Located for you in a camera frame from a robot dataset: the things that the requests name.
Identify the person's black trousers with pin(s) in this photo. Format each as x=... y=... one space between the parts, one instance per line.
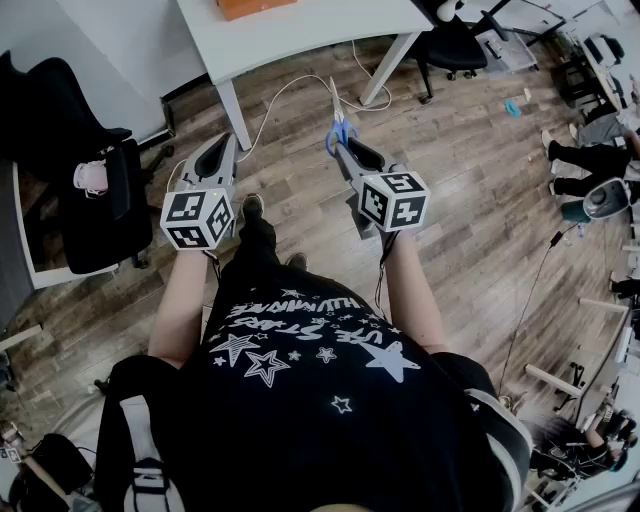
x=255 y=250

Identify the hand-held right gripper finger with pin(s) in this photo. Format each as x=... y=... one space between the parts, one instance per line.
x=372 y=160
x=350 y=165

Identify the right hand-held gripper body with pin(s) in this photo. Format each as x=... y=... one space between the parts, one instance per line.
x=395 y=202

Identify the person's right forearm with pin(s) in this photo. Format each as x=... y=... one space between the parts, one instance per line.
x=410 y=290

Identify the grey and black device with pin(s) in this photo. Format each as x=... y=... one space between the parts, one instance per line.
x=605 y=197

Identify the teal floor item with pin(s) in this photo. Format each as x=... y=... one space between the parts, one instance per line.
x=512 y=108

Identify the teal bin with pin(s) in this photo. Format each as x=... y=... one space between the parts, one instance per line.
x=572 y=212

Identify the light wooden beam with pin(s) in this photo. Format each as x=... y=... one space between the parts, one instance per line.
x=20 y=337
x=600 y=304
x=550 y=377

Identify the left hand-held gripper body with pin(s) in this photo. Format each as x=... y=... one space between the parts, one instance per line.
x=197 y=220

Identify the person's left shoe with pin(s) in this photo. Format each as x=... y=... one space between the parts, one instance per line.
x=253 y=205

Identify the person's right shoe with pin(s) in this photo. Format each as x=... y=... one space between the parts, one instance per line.
x=297 y=261

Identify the person's black star-print shirt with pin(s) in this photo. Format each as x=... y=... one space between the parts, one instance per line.
x=300 y=425

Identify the grey plastic drawer unit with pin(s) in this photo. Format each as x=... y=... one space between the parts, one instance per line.
x=510 y=50

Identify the person's left forearm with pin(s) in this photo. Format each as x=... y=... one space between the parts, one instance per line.
x=180 y=300

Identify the white desk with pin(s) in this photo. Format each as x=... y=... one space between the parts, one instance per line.
x=300 y=25

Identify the person's shoe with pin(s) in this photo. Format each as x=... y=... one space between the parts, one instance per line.
x=253 y=205
x=297 y=261

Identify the pink plush toy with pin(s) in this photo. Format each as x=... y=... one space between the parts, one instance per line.
x=90 y=177

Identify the orange cardboard box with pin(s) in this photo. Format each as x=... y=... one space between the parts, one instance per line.
x=250 y=7

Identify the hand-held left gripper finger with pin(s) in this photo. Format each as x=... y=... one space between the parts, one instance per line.
x=197 y=156
x=231 y=157

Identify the white plush toy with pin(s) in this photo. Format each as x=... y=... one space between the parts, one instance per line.
x=445 y=10

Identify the black office chair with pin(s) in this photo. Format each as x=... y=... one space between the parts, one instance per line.
x=455 y=50
x=50 y=115

